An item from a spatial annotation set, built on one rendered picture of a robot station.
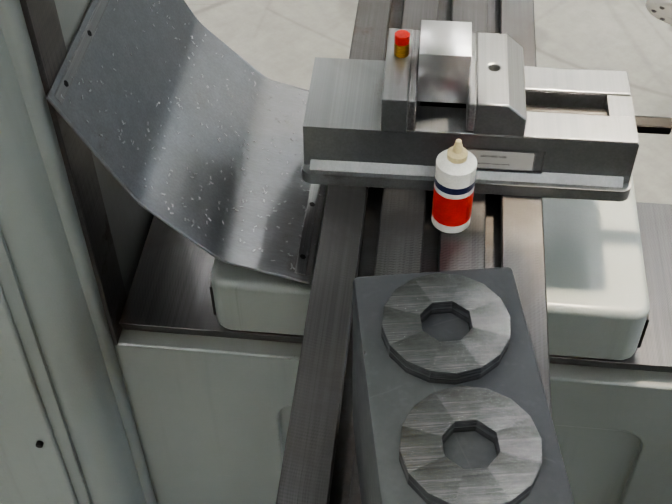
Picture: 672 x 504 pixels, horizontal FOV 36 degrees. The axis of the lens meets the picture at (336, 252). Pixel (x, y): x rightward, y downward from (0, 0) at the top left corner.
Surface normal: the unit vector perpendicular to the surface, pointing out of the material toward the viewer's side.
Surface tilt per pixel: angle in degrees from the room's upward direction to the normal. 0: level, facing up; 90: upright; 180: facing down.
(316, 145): 90
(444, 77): 90
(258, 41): 0
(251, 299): 90
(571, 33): 0
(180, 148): 45
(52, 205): 89
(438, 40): 0
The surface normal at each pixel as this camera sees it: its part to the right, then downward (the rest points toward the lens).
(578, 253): -0.01, -0.68
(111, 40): 0.88, -0.25
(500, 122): -0.10, 0.73
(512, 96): 0.64, -0.48
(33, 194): 0.58, 0.58
